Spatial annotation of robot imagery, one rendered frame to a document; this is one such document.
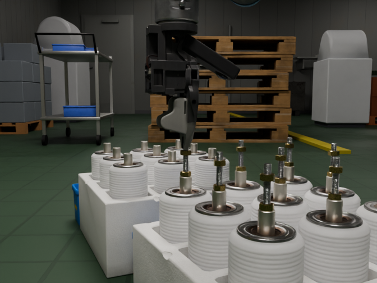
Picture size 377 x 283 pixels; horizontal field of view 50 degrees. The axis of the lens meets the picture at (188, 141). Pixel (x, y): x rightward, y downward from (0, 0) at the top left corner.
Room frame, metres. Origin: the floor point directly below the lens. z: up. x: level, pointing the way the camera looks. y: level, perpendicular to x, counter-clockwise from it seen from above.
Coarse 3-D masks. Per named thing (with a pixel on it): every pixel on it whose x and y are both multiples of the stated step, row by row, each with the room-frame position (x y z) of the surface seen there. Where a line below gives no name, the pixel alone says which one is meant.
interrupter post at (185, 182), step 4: (180, 176) 0.71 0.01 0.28; (188, 176) 0.71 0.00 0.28; (180, 180) 0.71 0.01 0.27; (184, 180) 0.70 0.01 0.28; (188, 180) 0.70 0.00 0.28; (180, 184) 0.71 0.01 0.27; (184, 184) 0.70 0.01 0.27; (188, 184) 0.70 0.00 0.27; (180, 188) 0.71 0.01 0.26; (184, 188) 0.70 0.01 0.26; (188, 188) 0.70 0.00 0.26; (180, 192) 0.71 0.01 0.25; (184, 192) 0.70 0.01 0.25; (188, 192) 0.70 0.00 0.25
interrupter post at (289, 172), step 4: (284, 168) 0.81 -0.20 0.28; (288, 168) 0.81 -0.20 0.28; (292, 168) 0.81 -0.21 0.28; (284, 172) 0.81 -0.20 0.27; (288, 172) 0.81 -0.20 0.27; (292, 172) 0.81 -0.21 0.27; (284, 176) 0.81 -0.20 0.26; (288, 176) 0.81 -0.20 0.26; (292, 176) 0.81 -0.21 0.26; (288, 180) 0.81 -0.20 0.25; (292, 180) 0.81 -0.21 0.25
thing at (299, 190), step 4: (272, 184) 0.79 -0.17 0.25; (288, 184) 0.78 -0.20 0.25; (292, 184) 0.78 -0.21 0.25; (296, 184) 0.78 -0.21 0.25; (300, 184) 0.78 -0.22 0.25; (304, 184) 0.78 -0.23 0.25; (308, 184) 0.79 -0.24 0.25; (272, 188) 0.79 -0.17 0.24; (288, 188) 0.77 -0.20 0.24; (292, 188) 0.77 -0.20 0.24; (296, 188) 0.77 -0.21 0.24; (300, 188) 0.77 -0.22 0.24; (304, 188) 0.77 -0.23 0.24; (308, 188) 0.78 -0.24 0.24; (272, 192) 0.79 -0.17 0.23; (288, 192) 0.77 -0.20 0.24; (292, 192) 0.77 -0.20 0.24; (296, 192) 0.77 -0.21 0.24; (300, 192) 0.77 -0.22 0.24; (304, 192) 0.77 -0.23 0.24; (300, 196) 0.77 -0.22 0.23
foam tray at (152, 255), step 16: (144, 224) 0.75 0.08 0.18; (144, 240) 0.68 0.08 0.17; (160, 240) 0.66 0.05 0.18; (144, 256) 0.69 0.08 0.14; (160, 256) 0.62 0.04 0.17; (176, 256) 0.59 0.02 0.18; (144, 272) 0.69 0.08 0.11; (160, 272) 0.62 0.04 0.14; (176, 272) 0.56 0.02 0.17; (192, 272) 0.54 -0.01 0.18; (208, 272) 0.54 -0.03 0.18; (224, 272) 0.54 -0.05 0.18
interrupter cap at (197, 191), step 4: (168, 188) 0.73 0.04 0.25; (172, 188) 0.73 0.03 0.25; (176, 188) 0.73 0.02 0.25; (192, 188) 0.73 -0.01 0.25; (196, 188) 0.73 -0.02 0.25; (200, 188) 0.73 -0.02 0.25; (168, 192) 0.70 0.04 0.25; (172, 192) 0.70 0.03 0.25; (176, 192) 0.71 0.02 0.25; (192, 192) 0.71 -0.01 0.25; (196, 192) 0.71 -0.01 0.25; (200, 192) 0.70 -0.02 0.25; (204, 192) 0.70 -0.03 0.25; (172, 196) 0.68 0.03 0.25; (176, 196) 0.68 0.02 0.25; (180, 196) 0.68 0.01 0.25; (184, 196) 0.67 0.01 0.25; (188, 196) 0.67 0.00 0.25; (192, 196) 0.68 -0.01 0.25; (196, 196) 0.68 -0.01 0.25; (200, 196) 0.68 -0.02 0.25
